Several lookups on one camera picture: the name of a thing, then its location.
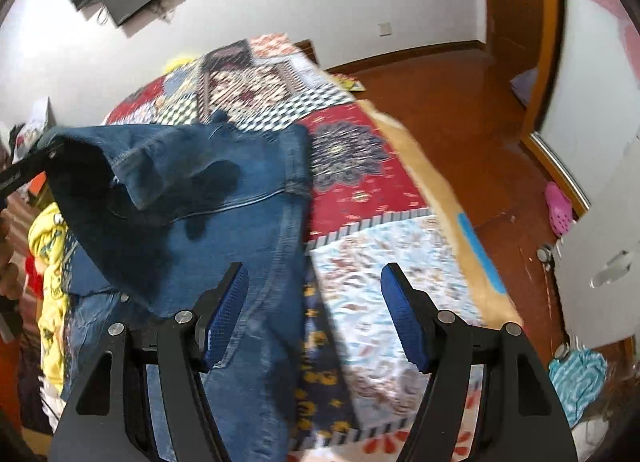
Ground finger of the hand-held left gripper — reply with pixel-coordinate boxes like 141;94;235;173
0;139;68;195

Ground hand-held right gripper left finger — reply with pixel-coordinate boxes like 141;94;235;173
47;262;251;462

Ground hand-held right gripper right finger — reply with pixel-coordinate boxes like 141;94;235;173
380;262;578;462

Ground blue denim jeans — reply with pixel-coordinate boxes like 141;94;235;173
47;110;316;462

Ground orange box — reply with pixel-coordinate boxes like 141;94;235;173
27;177;49;204

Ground yellow printed blanket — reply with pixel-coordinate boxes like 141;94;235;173
27;202;81;400

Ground blue tape strip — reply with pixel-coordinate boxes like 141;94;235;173
457;212;508;293

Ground patchwork printed bed sheet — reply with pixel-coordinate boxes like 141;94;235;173
102;32;506;458

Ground beige bed mattress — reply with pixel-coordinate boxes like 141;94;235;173
357;100;523;328

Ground teal patterned cloth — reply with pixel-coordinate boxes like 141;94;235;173
547;348;608;425

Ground yellow plush toy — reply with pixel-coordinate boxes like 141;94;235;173
164;50;202;72

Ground pink slipper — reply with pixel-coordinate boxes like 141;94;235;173
544;181;575;235

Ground white wardrobe door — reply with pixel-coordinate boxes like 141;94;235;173
550;132;640;350

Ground yellow flat packet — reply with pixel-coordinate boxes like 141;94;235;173
330;72;367;93

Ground pale purple cloth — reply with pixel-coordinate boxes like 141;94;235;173
510;67;539;106

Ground wooden bed footboard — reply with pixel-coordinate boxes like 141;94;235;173
292;40;321;66

